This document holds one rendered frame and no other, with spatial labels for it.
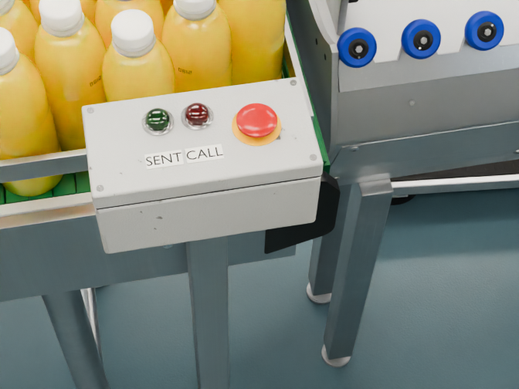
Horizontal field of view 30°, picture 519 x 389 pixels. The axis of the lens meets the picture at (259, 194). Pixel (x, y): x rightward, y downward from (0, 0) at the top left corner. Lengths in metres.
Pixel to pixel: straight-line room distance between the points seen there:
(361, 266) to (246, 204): 0.73
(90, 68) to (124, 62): 0.05
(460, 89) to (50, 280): 0.54
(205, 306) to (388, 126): 0.31
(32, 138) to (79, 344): 0.43
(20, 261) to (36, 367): 0.86
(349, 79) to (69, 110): 0.32
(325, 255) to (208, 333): 0.69
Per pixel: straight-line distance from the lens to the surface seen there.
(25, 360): 1.98
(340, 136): 1.17
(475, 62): 1.17
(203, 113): 0.85
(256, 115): 0.85
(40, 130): 0.99
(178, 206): 0.85
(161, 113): 0.85
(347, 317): 1.74
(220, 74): 1.00
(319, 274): 1.88
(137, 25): 0.92
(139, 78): 0.93
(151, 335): 1.97
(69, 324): 1.29
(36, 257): 1.12
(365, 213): 1.43
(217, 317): 1.13
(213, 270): 1.03
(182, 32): 0.96
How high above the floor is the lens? 1.79
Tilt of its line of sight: 57 degrees down
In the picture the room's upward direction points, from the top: 2 degrees clockwise
